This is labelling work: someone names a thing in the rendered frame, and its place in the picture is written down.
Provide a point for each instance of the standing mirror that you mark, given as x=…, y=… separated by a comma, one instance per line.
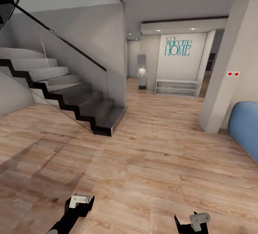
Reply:
x=142, y=87

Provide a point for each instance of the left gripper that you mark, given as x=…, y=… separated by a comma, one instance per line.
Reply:
x=80, y=210

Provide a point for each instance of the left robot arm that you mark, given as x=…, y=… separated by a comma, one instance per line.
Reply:
x=75, y=207

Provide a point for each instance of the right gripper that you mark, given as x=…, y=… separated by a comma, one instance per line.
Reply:
x=187, y=229

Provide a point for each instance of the stairs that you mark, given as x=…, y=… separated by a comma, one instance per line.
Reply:
x=54, y=69

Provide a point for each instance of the sofa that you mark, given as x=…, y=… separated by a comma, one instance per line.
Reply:
x=243, y=127

